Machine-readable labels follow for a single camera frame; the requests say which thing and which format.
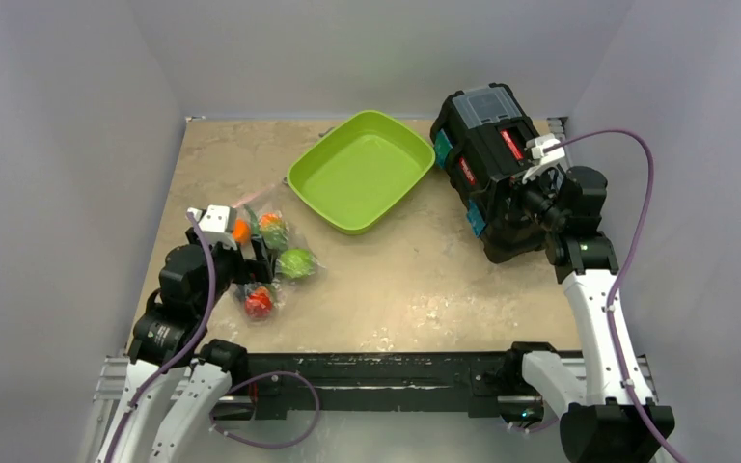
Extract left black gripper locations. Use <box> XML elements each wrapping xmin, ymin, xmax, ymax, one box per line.
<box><xmin>187</xmin><ymin>226</ymin><xmax>277</xmax><ymax>314</ymax></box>

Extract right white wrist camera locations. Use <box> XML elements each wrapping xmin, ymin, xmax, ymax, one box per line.
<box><xmin>521</xmin><ymin>134</ymin><xmax>565</xmax><ymax>184</ymax></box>

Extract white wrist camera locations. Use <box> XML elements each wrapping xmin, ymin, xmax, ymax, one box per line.
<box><xmin>521</xmin><ymin>134</ymin><xmax>565</xmax><ymax>184</ymax></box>
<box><xmin>186</xmin><ymin>204</ymin><xmax>238</xmax><ymax>250</ymax></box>

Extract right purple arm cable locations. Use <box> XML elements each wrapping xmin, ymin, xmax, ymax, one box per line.
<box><xmin>542</xmin><ymin>128</ymin><xmax>688</xmax><ymax>463</ymax></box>

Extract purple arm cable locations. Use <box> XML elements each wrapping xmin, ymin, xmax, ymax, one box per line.
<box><xmin>542</xmin><ymin>128</ymin><xmax>688</xmax><ymax>463</ymax></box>
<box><xmin>98</xmin><ymin>211</ymin><xmax>218</xmax><ymax>463</ymax></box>

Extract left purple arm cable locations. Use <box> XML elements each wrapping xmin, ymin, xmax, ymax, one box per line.
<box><xmin>98</xmin><ymin>211</ymin><xmax>218</xmax><ymax>463</ymax></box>

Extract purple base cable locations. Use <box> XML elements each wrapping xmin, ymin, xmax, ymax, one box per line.
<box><xmin>508</xmin><ymin>415</ymin><xmax>561</xmax><ymax>436</ymax></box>
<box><xmin>208</xmin><ymin>370</ymin><xmax>322</xmax><ymax>450</ymax></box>

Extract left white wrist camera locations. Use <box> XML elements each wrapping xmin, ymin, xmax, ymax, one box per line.
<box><xmin>186</xmin><ymin>204</ymin><xmax>238</xmax><ymax>250</ymax></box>

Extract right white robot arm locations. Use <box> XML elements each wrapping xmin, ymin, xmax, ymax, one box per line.
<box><xmin>503</xmin><ymin>167</ymin><xmax>675</xmax><ymax>462</ymax></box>

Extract clear zip top bag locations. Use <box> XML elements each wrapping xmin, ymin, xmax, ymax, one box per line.
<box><xmin>230</xmin><ymin>181</ymin><xmax>325</xmax><ymax>324</ymax></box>

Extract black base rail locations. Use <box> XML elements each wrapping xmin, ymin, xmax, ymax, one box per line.
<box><xmin>212</xmin><ymin>351</ymin><xmax>544</xmax><ymax>425</ymax></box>

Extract red fake tomato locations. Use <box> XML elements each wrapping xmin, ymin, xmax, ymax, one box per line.
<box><xmin>243</xmin><ymin>286</ymin><xmax>274</xmax><ymax>320</ymax></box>

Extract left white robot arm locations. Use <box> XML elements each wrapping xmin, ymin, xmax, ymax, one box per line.
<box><xmin>96</xmin><ymin>231</ymin><xmax>278</xmax><ymax>462</ymax></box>

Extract orange fake fruit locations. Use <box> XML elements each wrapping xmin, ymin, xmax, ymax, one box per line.
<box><xmin>233</xmin><ymin>219</ymin><xmax>251</xmax><ymax>246</ymax></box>

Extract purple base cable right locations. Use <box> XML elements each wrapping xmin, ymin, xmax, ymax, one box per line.
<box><xmin>508</xmin><ymin>415</ymin><xmax>561</xmax><ymax>436</ymax></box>

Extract green plastic tray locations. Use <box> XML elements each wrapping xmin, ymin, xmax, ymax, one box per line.
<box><xmin>286</xmin><ymin>110</ymin><xmax>435</xmax><ymax>235</ymax></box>

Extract black Delixi toolbox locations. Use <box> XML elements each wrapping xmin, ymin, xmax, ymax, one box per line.
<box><xmin>429</xmin><ymin>83</ymin><xmax>548</xmax><ymax>263</ymax></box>

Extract green fake fruit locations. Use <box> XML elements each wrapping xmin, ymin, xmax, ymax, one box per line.
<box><xmin>277</xmin><ymin>248</ymin><xmax>317</xmax><ymax>279</ymax></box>

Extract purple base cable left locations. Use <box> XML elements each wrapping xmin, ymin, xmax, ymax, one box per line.
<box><xmin>208</xmin><ymin>370</ymin><xmax>322</xmax><ymax>450</ymax></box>

